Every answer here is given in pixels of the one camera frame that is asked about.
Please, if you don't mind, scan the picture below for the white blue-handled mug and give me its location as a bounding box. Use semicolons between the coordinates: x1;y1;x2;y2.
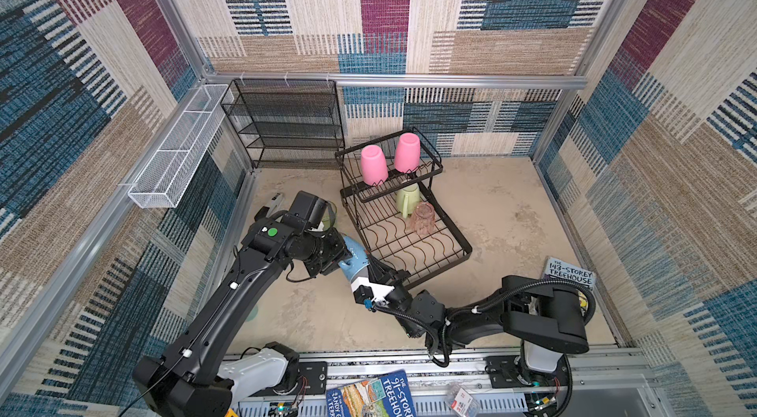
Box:
338;235;370;283

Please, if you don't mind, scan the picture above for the pink translucent glass cup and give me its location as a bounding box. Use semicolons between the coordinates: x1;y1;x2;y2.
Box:
410;202;437;237

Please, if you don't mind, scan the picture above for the light green ceramic mug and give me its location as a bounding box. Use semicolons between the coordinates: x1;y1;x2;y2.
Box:
395;183;422;219

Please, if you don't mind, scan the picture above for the pink plastic cup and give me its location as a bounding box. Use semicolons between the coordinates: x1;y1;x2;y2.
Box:
360;145;388;186
394;132;421;174

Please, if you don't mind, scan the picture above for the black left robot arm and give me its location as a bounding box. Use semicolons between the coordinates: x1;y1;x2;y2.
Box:
132;191;349;416

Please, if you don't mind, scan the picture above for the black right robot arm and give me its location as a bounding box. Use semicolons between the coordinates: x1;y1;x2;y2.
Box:
356;275;597;380

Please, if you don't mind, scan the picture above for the teal cup behind arm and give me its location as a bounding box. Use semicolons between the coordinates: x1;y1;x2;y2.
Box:
246;306;259;322

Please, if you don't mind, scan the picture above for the black two-tier dish rack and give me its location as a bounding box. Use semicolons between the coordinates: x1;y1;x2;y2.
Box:
335;127;472;289

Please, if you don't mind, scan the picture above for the green glass cup far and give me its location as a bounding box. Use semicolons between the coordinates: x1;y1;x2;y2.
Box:
321;201;337;231

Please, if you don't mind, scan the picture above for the grey black stapler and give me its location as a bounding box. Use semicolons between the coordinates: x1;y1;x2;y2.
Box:
254;192;285;221

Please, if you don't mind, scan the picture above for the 91-storey treehouse book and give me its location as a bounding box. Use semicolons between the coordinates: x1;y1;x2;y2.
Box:
325;370;416;417

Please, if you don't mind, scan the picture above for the small clear plastic box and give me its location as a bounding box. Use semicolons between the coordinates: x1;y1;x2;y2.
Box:
445;383;480;417

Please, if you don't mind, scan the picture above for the black mesh shelf unit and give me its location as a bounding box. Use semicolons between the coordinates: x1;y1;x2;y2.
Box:
221;79;345;170

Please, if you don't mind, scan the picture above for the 143-storey treehouse book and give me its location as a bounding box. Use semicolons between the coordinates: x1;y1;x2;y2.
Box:
542;256;597;292

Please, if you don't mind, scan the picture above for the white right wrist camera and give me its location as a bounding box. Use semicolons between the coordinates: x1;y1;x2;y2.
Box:
351;276;394;309

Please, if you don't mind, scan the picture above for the white wire mesh basket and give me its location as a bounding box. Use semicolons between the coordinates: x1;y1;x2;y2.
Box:
128;85;229;209

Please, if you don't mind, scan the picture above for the black corrugated cable conduit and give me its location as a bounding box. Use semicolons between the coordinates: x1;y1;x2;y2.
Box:
369;277;597;369

